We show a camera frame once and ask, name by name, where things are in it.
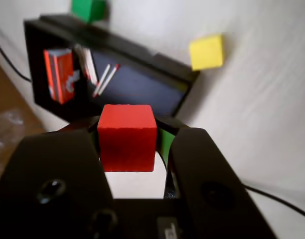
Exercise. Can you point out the yellow wooden cube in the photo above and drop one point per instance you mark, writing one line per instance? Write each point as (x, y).
(206, 52)

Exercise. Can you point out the black cardboard box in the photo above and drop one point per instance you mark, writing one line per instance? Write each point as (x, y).
(142, 92)

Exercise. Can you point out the red wooden cube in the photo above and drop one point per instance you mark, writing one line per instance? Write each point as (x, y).
(127, 139)

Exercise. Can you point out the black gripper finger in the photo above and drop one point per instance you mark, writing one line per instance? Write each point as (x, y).
(204, 174)
(55, 174)

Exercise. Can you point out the green wooden cube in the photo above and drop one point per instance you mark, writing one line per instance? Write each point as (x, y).
(87, 10)

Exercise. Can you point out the black open box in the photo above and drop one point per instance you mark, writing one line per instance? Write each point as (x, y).
(172, 65)

